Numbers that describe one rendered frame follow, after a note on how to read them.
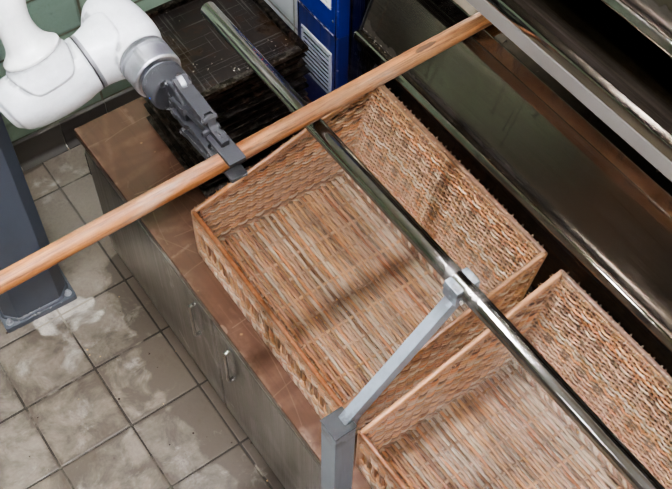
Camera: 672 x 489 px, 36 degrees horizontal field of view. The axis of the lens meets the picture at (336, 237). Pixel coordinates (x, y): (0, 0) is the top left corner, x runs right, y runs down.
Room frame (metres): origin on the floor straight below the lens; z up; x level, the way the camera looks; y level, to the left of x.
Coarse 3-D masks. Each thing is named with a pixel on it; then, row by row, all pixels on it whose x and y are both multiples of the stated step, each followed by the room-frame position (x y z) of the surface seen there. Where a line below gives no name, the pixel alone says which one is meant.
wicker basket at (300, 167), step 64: (384, 128) 1.46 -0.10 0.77; (256, 192) 1.34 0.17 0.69; (320, 192) 1.43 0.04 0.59; (448, 192) 1.28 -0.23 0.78; (256, 256) 1.24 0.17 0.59; (320, 256) 1.25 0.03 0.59; (384, 256) 1.25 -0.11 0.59; (512, 256) 1.13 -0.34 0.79; (256, 320) 1.06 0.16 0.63; (320, 320) 1.09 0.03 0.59; (384, 320) 1.09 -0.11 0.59; (448, 320) 1.09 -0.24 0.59; (320, 384) 0.87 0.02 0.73
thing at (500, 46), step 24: (432, 0) 1.45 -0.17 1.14; (456, 0) 1.41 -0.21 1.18; (504, 48) 1.29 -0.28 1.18; (528, 72) 1.24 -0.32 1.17; (552, 96) 1.19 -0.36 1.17; (576, 120) 1.14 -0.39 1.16; (600, 120) 1.13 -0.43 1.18; (600, 144) 1.10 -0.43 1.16; (624, 144) 1.08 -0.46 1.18; (624, 168) 1.05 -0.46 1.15; (648, 168) 1.03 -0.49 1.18; (648, 192) 1.01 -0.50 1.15
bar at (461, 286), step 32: (224, 32) 1.33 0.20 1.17; (256, 64) 1.25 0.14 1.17; (288, 96) 1.17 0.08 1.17; (320, 128) 1.10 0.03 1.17; (352, 160) 1.04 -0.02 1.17; (384, 192) 0.98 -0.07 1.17; (416, 224) 0.92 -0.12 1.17; (448, 256) 0.86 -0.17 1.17; (448, 288) 0.81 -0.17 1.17; (416, 352) 0.76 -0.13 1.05; (512, 352) 0.71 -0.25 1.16; (384, 384) 0.73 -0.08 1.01; (544, 384) 0.65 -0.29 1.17; (352, 416) 0.69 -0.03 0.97; (576, 416) 0.61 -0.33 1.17; (352, 448) 0.68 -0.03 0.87; (608, 448) 0.56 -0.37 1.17; (640, 480) 0.52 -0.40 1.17
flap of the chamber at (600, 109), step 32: (480, 0) 1.15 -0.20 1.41; (544, 0) 1.17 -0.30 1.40; (576, 0) 1.18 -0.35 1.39; (512, 32) 1.10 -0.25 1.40; (576, 32) 1.10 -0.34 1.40; (608, 32) 1.11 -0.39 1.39; (544, 64) 1.04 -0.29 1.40; (608, 64) 1.04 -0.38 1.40; (640, 64) 1.04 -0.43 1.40; (576, 96) 0.98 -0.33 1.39; (640, 96) 0.97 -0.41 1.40
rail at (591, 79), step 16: (496, 0) 1.13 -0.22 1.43; (512, 0) 1.13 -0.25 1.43; (512, 16) 1.10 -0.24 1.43; (528, 16) 1.10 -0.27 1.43; (528, 32) 1.08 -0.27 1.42; (544, 32) 1.07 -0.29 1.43; (544, 48) 1.05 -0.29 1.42; (560, 48) 1.03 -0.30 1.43; (560, 64) 1.02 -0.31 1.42; (576, 64) 1.00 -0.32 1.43; (592, 80) 0.98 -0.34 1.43; (608, 96) 0.95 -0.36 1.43; (624, 96) 0.95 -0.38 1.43; (624, 112) 0.92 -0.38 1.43; (640, 112) 0.92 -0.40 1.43; (640, 128) 0.90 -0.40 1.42; (656, 128) 0.89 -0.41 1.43; (656, 144) 0.87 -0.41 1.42
